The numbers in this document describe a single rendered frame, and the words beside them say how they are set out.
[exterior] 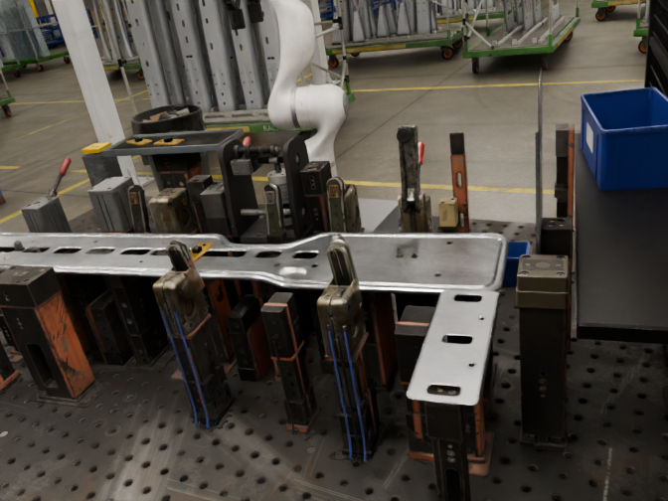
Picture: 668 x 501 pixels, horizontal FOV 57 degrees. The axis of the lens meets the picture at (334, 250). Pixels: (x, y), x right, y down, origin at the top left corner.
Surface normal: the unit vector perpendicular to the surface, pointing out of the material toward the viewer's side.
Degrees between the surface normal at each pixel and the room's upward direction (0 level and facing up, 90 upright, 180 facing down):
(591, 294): 0
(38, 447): 0
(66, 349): 90
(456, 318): 0
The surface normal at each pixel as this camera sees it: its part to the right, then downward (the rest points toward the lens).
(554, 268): -0.15, -0.89
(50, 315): 0.93, 0.01
